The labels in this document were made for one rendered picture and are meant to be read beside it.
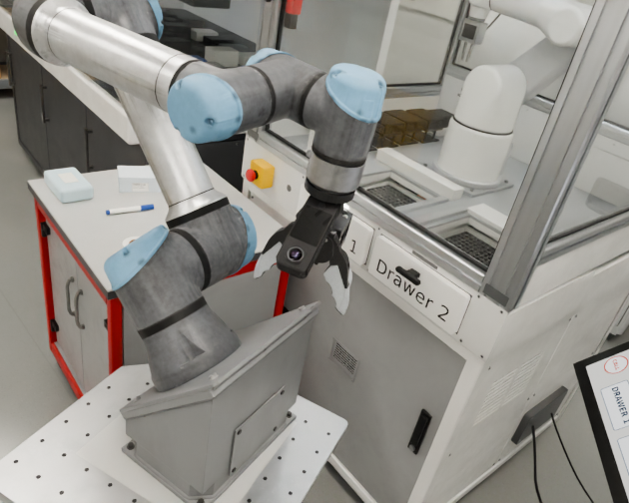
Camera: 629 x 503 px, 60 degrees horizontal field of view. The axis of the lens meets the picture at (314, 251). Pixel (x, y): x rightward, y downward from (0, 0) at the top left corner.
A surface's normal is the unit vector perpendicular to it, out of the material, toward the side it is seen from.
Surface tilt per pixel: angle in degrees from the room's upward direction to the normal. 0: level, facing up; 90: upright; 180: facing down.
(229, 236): 52
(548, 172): 90
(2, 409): 0
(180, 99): 93
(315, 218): 36
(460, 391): 90
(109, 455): 0
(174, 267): 45
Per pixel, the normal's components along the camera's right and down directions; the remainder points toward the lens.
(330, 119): -0.58, 0.35
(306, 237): 0.01, -0.40
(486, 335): -0.76, 0.22
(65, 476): 0.17, -0.84
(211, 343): 0.44, -0.51
